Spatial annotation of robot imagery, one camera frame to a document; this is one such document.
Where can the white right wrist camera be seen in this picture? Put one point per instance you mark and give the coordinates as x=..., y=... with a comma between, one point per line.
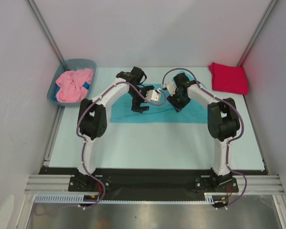
x=170, y=87

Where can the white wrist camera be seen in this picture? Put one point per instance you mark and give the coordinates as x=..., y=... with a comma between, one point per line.
x=153, y=96
x=170, y=87

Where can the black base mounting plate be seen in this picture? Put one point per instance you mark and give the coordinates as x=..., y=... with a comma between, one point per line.
x=190, y=179

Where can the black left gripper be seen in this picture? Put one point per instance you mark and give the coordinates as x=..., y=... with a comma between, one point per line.
x=136, y=107

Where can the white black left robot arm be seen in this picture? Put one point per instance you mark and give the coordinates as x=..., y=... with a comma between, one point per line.
x=92, y=118

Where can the pink t-shirt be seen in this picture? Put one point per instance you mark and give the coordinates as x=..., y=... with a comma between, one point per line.
x=71, y=85

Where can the white slotted cable duct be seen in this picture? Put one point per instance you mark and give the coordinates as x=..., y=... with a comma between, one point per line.
x=90, y=199

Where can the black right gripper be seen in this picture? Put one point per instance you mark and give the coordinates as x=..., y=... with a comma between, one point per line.
x=178, y=103

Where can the right aluminium corner post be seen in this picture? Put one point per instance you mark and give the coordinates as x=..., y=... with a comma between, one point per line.
x=262, y=23

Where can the teal t-shirt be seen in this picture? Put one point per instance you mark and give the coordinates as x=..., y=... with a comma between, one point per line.
x=121, y=113

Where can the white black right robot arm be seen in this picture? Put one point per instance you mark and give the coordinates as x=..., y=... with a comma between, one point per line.
x=223, y=122

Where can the blue t-shirt in basket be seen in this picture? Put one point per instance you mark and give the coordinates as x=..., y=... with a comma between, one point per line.
x=85, y=85

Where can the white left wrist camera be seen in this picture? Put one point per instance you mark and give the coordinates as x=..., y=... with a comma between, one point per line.
x=153, y=96

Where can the folded red t-shirt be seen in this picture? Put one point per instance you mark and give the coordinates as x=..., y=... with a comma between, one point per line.
x=228, y=79

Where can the aluminium corner post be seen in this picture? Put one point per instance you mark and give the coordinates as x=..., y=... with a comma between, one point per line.
x=262, y=23
x=45, y=29

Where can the aluminium front rail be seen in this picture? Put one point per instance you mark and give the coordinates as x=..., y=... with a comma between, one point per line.
x=61, y=184

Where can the left aluminium corner post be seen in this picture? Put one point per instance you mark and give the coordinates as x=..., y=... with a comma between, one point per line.
x=45, y=29

